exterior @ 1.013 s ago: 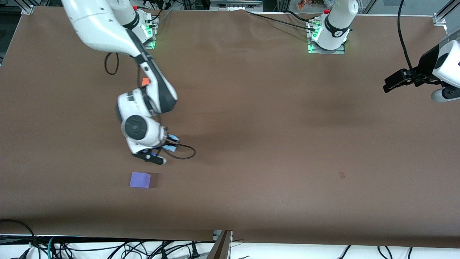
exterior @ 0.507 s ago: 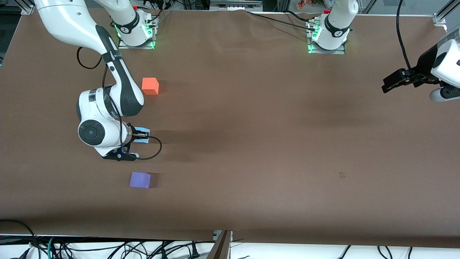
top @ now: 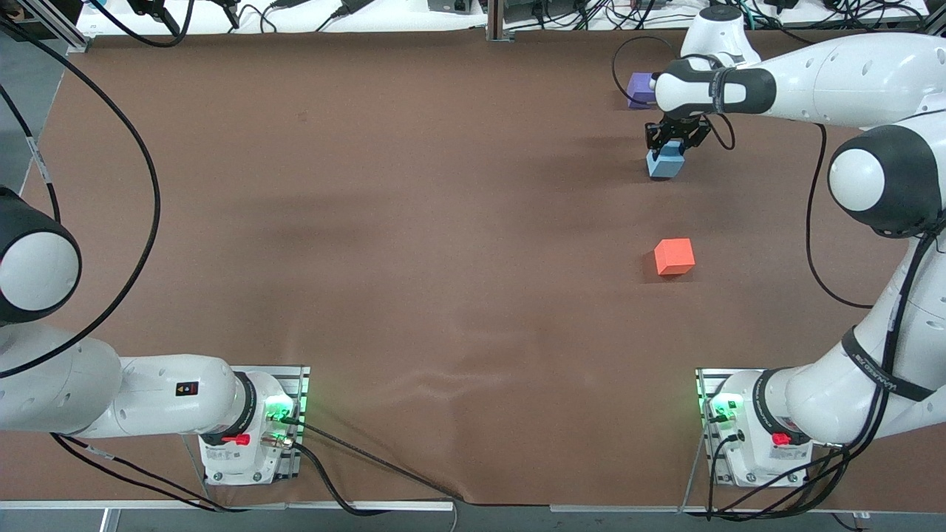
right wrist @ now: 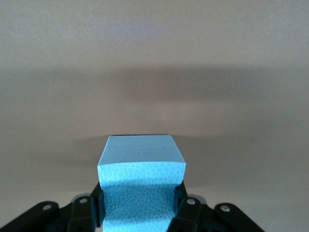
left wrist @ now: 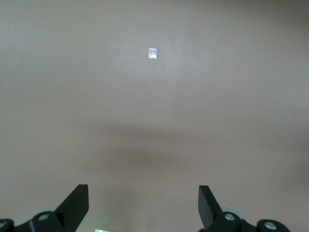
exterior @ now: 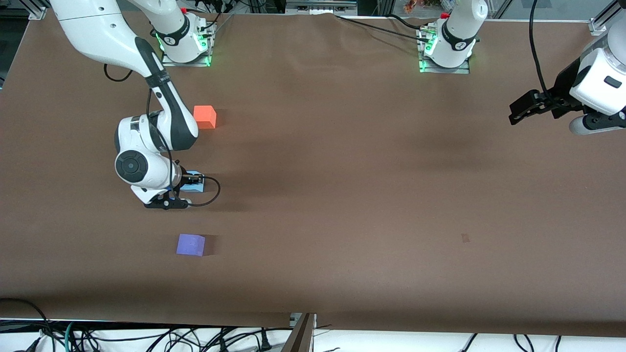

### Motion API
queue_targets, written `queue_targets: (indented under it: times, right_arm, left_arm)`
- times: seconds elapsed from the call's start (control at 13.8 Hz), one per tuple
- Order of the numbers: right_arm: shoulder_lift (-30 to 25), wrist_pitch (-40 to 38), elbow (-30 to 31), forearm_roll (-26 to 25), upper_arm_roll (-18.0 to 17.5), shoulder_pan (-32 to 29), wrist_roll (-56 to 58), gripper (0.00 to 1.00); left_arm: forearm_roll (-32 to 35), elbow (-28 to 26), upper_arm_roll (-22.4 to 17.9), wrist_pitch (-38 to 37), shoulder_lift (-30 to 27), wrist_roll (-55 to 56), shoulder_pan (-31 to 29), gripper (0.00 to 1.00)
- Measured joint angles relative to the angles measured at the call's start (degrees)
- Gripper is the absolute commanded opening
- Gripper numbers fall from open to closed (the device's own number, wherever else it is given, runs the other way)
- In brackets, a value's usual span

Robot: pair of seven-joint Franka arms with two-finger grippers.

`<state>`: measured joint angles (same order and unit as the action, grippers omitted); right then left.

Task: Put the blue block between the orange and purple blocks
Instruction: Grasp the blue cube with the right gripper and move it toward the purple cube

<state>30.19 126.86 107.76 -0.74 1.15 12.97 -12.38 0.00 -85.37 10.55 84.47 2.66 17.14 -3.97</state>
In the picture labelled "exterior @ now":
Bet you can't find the light blue block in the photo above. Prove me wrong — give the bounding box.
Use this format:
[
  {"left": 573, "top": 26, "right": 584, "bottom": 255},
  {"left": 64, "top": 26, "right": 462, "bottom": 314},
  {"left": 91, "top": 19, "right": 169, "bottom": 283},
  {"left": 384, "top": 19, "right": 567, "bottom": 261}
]
[{"left": 182, "top": 171, "right": 206, "bottom": 193}]

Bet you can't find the aluminium frame corner bracket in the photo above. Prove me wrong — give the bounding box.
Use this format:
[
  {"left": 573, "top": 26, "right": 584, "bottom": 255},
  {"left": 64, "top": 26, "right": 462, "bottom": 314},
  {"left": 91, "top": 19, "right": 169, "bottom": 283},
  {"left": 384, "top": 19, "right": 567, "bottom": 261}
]
[{"left": 27, "top": 0, "right": 50, "bottom": 21}]

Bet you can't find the black arched cable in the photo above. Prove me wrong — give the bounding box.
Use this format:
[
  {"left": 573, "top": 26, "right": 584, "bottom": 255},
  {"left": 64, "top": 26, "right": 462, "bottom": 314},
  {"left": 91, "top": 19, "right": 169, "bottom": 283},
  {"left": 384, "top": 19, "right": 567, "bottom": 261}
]
[{"left": 0, "top": 297, "right": 52, "bottom": 352}]

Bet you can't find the grey metal beam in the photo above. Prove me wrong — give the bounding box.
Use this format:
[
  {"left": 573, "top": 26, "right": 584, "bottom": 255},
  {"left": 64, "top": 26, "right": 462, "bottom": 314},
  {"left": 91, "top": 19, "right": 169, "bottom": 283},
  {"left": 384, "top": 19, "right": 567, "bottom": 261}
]
[{"left": 281, "top": 314, "right": 314, "bottom": 352}]

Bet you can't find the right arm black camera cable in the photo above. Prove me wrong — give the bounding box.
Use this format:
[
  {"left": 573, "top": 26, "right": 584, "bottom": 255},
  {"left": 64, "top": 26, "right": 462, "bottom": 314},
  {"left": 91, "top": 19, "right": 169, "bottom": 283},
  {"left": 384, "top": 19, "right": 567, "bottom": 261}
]
[{"left": 103, "top": 63, "right": 222, "bottom": 208}]

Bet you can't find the brown table cover sheet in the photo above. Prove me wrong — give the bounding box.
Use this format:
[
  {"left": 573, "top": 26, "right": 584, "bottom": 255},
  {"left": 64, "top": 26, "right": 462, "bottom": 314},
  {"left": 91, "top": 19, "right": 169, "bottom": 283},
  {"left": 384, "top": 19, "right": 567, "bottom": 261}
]
[{"left": 0, "top": 9, "right": 626, "bottom": 338}]

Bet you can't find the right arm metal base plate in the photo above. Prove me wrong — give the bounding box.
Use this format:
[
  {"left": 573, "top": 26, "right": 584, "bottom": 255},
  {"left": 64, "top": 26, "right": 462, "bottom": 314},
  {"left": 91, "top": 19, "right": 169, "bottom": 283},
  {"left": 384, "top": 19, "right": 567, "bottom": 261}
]
[{"left": 160, "top": 22, "right": 214, "bottom": 67}]

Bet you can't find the grey power strip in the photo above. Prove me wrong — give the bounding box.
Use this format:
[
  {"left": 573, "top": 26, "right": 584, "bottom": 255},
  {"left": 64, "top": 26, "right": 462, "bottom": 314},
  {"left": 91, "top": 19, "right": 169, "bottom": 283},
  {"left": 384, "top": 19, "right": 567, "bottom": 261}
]
[{"left": 286, "top": 0, "right": 358, "bottom": 15}]

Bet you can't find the aluminium frame profile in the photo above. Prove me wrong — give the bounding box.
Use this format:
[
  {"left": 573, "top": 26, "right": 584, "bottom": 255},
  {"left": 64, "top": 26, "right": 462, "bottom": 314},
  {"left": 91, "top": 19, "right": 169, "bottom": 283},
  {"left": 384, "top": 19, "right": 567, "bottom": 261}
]
[{"left": 589, "top": 0, "right": 626, "bottom": 36}]

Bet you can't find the orange block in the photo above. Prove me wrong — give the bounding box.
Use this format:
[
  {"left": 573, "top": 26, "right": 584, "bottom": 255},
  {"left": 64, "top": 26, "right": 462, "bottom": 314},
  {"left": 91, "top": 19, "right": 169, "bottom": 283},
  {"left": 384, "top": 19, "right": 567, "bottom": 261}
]
[{"left": 194, "top": 105, "right": 217, "bottom": 130}]

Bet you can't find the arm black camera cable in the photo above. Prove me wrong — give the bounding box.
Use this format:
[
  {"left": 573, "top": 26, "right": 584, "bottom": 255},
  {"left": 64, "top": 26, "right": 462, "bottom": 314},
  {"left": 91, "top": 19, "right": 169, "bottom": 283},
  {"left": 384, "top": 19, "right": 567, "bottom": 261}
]
[
  {"left": 103, "top": 63, "right": 222, "bottom": 208},
  {"left": 529, "top": 0, "right": 552, "bottom": 99}
]

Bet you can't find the purple block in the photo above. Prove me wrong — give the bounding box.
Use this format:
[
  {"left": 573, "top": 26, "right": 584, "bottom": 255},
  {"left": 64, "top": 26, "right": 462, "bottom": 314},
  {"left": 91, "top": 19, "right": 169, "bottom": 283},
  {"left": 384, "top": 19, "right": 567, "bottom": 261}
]
[{"left": 176, "top": 233, "right": 206, "bottom": 257}]

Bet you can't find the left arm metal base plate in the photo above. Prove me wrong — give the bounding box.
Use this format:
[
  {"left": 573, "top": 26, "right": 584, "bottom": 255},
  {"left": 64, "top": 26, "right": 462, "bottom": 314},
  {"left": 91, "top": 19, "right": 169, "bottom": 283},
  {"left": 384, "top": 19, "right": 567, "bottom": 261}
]
[{"left": 418, "top": 27, "right": 471, "bottom": 75}]

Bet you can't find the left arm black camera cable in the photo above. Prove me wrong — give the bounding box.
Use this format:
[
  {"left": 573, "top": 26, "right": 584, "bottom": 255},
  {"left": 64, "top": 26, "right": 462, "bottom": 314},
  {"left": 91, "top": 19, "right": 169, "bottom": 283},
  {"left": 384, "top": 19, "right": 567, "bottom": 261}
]
[{"left": 529, "top": 0, "right": 552, "bottom": 99}]

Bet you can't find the black cable lying on table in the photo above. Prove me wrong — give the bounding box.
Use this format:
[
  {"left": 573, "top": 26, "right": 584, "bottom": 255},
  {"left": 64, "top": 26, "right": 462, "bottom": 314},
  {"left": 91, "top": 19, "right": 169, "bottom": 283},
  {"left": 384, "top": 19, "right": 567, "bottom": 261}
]
[{"left": 335, "top": 14, "right": 427, "bottom": 41}]

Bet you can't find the black base cable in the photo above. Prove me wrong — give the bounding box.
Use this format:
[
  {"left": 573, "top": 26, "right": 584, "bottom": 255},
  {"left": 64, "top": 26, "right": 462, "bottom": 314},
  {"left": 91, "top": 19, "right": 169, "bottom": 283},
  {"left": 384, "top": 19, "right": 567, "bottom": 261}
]
[{"left": 193, "top": 0, "right": 236, "bottom": 31}]

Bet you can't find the tangled black cable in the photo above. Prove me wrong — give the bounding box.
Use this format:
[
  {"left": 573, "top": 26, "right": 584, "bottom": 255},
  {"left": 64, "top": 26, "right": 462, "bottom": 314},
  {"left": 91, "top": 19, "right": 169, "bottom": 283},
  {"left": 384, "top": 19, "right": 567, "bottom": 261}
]
[{"left": 73, "top": 325, "right": 295, "bottom": 352}]

